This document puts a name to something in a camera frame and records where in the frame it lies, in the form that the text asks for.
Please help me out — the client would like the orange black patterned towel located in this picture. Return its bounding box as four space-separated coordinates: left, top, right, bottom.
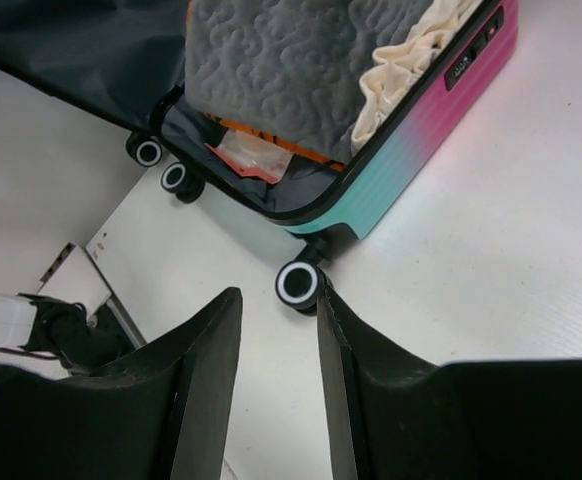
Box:
185 0 347 174

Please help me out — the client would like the pink teal kids suitcase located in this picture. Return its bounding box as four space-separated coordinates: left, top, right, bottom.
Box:
0 1 519 315

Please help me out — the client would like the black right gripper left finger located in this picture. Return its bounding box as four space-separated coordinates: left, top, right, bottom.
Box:
0 287 243 479

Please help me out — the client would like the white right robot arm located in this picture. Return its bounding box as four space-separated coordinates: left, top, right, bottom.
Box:
0 287 582 479

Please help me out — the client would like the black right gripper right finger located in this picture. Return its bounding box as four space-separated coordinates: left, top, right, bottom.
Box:
317 287 582 479

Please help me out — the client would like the grey quilted cream-frilled blanket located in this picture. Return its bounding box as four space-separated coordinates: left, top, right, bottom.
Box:
185 1 478 163

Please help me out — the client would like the clear packet with cream disc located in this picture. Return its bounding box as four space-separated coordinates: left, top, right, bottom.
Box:
206 130 293 184

